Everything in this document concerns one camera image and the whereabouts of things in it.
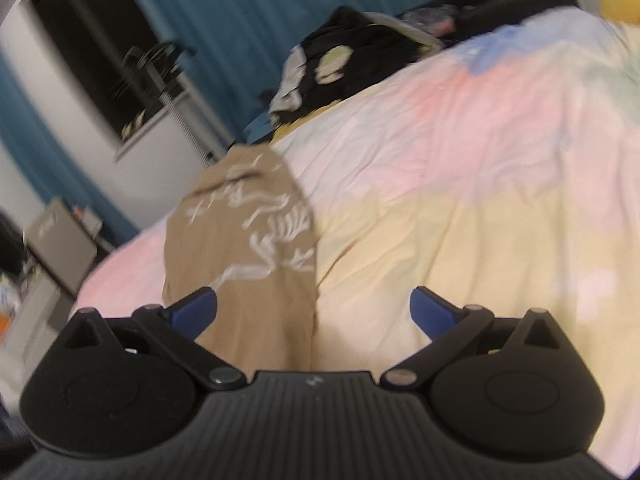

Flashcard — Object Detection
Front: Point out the beige chair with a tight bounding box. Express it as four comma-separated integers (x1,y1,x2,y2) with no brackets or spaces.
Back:
24,197,103,297

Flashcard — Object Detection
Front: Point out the pastel tie-dye bedsheet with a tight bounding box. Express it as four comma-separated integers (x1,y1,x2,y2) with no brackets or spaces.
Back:
77,6,640,478

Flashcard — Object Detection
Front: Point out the yellow towel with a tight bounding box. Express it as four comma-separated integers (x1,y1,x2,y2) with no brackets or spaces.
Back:
271,101,340,143

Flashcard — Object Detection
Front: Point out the cream knit item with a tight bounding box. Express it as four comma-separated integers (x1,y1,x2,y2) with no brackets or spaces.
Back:
314,46,354,84

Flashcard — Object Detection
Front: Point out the dark window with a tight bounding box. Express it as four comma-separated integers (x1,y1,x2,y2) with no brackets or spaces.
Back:
29,0,163,142

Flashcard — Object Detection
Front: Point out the blue curtain left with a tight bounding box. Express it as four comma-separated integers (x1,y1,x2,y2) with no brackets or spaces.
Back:
1,61,139,246

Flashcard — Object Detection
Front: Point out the black sofa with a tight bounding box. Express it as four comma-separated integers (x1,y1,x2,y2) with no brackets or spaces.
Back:
400,0,579,47

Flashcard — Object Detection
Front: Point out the tan printed t-shirt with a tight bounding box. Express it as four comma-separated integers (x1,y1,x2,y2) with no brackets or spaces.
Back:
163,144,318,375

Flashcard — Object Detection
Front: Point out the garment steamer pole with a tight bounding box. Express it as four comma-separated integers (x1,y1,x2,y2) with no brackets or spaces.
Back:
122,40,235,166

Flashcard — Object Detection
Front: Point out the black clothes pile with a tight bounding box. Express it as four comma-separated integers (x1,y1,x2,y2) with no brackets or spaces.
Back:
268,6,444,128

